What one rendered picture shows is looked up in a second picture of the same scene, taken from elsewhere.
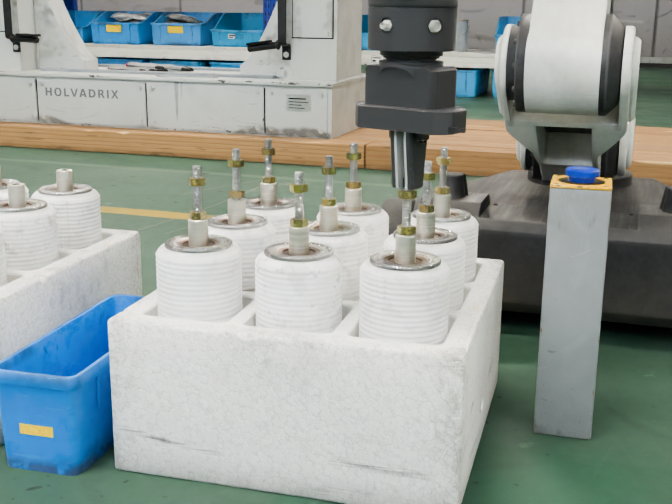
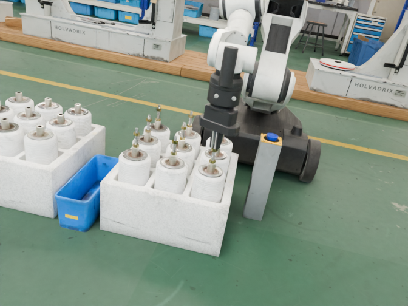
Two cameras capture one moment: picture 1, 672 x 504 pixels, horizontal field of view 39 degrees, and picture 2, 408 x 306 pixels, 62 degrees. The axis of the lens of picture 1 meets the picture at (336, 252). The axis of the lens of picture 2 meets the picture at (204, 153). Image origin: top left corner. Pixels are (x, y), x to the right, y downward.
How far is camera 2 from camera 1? 0.27 m
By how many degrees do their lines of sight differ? 15
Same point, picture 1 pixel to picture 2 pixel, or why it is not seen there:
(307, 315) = (174, 187)
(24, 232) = (64, 134)
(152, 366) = (116, 199)
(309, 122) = (160, 54)
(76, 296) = (82, 156)
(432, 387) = (216, 218)
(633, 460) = (274, 231)
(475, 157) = not seen: hidden behind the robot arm
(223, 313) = (142, 181)
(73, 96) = (66, 30)
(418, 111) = (223, 126)
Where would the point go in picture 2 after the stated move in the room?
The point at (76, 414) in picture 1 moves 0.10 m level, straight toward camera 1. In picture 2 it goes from (87, 213) to (90, 234)
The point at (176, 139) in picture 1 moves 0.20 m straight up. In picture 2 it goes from (108, 54) to (108, 31)
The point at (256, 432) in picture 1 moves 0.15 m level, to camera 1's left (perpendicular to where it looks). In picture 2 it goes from (152, 224) to (102, 221)
